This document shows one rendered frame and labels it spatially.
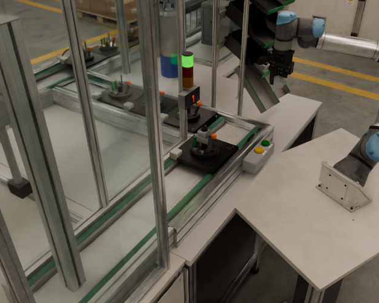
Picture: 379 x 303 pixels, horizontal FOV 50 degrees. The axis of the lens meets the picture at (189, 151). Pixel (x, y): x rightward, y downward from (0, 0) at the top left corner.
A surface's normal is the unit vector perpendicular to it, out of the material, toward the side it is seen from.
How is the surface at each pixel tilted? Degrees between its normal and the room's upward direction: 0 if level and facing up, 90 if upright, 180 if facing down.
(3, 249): 90
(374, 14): 90
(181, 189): 0
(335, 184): 90
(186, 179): 0
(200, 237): 0
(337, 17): 90
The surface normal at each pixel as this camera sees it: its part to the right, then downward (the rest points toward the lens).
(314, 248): -0.01, -0.82
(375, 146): -0.21, 0.08
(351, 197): -0.84, 0.32
